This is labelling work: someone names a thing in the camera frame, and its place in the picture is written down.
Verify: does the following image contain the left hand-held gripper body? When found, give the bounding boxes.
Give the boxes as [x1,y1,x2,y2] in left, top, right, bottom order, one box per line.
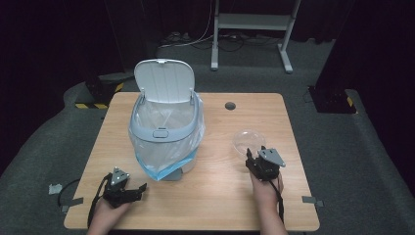
[102,166,142,209]

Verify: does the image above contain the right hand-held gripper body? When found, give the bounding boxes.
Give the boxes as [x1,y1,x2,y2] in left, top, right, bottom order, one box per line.
[245,147,287,182]

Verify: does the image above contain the clear plastic bowl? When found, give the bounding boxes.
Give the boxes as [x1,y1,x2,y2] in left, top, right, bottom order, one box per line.
[232,129,267,159]

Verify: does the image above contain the white lidded trash can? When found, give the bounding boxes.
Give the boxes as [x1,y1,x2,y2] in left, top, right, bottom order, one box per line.
[128,58,206,182]

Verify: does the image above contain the person's left hand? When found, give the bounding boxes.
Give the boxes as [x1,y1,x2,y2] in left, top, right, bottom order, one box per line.
[92,195,132,227]

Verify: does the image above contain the person's right hand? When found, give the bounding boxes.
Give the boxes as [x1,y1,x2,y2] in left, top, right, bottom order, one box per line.
[250,170,285,210]

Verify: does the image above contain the clear plastic trash bag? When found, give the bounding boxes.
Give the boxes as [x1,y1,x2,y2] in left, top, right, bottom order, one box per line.
[127,92,207,182]

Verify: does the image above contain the grey tape strip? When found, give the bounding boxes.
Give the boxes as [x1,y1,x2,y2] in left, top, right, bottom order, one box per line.
[300,195,325,209]
[61,197,84,213]

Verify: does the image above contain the crumpled grey tape piece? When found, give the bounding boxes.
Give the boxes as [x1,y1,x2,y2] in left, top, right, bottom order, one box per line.
[48,183,64,196]

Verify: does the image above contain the black stand base striped tape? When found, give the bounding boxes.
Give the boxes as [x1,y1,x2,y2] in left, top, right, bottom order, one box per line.
[74,75,125,111]
[307,85,357,115]

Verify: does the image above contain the white metal stand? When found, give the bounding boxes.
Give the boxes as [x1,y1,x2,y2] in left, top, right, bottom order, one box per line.
[209,0,301,74]

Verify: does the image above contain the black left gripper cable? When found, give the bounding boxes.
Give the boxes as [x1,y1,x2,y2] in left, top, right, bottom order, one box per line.
[86,172,113,228]

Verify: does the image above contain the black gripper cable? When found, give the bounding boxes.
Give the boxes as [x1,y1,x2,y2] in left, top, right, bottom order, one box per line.
[268,180,285,225]
[86,172,113,228]

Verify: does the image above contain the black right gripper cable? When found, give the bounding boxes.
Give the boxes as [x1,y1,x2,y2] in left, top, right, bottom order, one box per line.
[268,180,285,225]

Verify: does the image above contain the black cable loop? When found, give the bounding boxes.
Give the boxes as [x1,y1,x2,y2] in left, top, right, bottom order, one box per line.
[57,178,81,208]

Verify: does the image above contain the black floor cables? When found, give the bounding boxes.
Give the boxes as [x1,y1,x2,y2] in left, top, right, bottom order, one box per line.
[158,30,282,53]

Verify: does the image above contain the white floor cable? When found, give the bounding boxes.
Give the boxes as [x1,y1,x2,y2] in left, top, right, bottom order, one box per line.
[161,0,216,49]

